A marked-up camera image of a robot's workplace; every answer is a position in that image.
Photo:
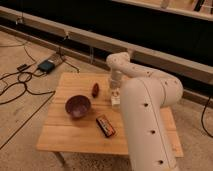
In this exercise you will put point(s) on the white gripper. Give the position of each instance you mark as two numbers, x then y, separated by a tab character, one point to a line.
115	81

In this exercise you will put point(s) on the white bottle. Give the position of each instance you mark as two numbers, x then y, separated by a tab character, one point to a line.
115	97

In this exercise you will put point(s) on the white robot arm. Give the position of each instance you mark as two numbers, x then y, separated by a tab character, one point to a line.
143	92

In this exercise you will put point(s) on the purple ceramic bowl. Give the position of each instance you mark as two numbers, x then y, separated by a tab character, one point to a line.
78	106

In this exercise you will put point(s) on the small brown oval object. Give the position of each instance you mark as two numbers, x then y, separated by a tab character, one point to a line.
95	90

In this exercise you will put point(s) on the dark snack bar packet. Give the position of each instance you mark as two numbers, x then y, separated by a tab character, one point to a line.
105	126

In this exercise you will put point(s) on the wooden table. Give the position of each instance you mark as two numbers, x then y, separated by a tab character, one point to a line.
63	134

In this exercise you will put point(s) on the black power adapter box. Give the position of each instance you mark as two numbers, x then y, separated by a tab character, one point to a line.
46	66

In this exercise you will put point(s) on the small black plug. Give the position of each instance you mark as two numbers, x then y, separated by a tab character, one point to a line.
22	67

